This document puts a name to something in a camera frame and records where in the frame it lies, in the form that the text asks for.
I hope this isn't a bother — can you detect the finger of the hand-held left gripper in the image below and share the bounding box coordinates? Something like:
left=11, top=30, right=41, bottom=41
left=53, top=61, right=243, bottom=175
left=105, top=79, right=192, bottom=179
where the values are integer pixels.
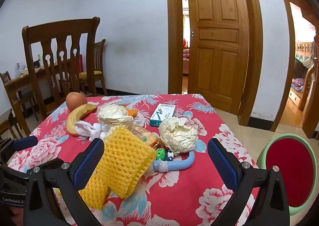
left=0, top=135, right=38, bottom=164

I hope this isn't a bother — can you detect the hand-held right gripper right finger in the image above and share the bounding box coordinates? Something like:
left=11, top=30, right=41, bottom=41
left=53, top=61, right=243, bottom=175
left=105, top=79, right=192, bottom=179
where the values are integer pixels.
left=207, top=138, right=291, bottom=226

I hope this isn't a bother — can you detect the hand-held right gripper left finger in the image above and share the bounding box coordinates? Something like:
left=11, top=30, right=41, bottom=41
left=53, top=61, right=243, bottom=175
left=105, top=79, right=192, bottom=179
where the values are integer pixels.
left=23, top=138, right=105, bottom=226

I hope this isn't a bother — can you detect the yellow foam fruit net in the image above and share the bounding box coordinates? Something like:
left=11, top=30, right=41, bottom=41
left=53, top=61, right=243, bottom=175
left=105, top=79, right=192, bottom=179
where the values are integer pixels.
left=57, top=126, right=156, bottom=210

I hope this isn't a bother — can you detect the large paper ball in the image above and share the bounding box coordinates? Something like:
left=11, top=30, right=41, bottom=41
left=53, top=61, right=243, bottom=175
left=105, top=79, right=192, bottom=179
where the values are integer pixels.
left=159, top=116, right=200, bottom=156

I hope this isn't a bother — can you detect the small paper ball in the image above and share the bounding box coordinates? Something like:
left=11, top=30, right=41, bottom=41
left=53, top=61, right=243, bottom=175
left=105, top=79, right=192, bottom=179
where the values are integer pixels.
left=97, top=106, right=134, bottom=127

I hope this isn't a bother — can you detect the orange snack packet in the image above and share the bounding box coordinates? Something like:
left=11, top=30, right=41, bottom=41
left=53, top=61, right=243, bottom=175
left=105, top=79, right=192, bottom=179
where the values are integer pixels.
left=130, top=124, right=162, bottom=148

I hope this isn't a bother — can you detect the green bin with red liner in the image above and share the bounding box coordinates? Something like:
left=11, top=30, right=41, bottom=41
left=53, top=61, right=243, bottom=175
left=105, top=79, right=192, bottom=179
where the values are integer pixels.
left=258, top=133, right=315, bottom=216

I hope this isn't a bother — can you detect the white cloth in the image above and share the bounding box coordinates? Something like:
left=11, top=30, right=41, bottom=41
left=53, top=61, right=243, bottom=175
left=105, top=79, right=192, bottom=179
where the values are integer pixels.
left=75, top=121, right=117, bottom=141

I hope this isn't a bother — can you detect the blue plastic toy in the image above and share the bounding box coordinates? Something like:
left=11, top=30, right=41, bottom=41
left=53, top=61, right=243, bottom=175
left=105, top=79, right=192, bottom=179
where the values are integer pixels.
left=153, top=148, right=195, bottom=173

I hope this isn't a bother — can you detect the yellow banana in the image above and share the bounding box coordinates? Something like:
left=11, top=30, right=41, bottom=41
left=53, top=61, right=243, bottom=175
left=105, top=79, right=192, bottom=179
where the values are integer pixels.
left=66, top=103, right=97, bottom=137

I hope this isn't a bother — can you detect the red floral tablecloth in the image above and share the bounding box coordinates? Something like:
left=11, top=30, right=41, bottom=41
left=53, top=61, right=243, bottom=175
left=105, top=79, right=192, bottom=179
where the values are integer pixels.
left=7, top=94, right=260, bottom=226

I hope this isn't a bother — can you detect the red apple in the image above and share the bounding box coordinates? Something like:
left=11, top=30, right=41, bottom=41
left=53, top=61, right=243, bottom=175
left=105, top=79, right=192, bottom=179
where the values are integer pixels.
left=66, top=92, right=88, bottom=112

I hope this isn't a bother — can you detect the wooden dining table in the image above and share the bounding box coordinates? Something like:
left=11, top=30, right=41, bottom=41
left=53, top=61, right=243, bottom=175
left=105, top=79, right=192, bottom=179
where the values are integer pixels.
left=4, top=58, right=83, bottom=122

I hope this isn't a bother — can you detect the small wooden chair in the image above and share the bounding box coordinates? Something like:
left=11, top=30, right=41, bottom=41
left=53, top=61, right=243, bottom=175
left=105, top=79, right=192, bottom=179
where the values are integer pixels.
left=0, top=71, right=38, bottom=122

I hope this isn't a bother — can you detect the glass jar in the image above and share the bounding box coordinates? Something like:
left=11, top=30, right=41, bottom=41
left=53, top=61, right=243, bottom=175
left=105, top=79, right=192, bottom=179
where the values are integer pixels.
left=14, top=63, right=28, bottom=76

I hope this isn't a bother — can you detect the white and teal medicine box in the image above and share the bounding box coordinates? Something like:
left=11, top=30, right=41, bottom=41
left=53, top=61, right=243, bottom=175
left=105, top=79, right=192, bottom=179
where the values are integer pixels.
left=150, top=104, right=176, bottom=127

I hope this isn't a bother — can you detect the yellow seat cushion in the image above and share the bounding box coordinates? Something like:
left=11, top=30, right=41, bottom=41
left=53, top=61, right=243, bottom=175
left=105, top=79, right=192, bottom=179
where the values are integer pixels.
left=79, top=70, right=103, bottom=78

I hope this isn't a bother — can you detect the pink sofa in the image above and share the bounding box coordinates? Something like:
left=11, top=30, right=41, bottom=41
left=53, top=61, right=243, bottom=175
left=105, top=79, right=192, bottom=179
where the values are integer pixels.
left=183, top=49, right=190, bottom=74

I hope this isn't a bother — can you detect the wooden chair with cushion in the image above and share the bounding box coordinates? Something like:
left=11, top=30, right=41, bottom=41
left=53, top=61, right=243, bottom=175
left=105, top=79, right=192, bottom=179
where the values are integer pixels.
left=75, top=39, right=108, bottom=97

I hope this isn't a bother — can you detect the large wooden chair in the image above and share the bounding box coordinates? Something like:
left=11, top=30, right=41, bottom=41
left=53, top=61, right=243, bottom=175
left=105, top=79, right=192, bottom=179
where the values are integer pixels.
left=22, top=17, right=100, bottom=120

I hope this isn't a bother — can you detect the wooden panel door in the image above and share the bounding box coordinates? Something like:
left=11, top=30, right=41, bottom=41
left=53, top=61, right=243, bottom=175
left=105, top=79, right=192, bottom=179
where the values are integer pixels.
left=186, top=0, right=250, bottom=114

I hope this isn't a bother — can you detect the wooden bunk bed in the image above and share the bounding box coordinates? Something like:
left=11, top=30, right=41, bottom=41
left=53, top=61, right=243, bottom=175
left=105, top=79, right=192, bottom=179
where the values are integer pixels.
left=291, top=39, right=319, bottom=112

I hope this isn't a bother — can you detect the wooden bedroom door frame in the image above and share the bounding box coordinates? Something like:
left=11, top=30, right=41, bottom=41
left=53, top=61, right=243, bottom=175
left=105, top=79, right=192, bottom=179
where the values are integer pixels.
left=270, top=0, right=319, bottom=139

